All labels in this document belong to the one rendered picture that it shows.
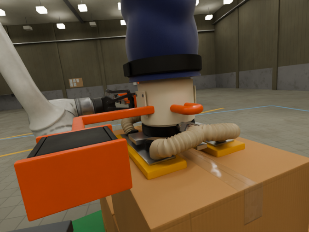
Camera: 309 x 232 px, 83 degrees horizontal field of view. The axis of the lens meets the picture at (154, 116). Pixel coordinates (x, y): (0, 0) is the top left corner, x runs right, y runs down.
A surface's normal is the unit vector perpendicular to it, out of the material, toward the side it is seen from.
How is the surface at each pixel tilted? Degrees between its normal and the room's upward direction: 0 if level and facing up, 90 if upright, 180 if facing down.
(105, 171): 90
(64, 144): 0
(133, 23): 78
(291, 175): 90
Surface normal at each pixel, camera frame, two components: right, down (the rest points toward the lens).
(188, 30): 0.65, -0.19
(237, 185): -0.09, -0.98
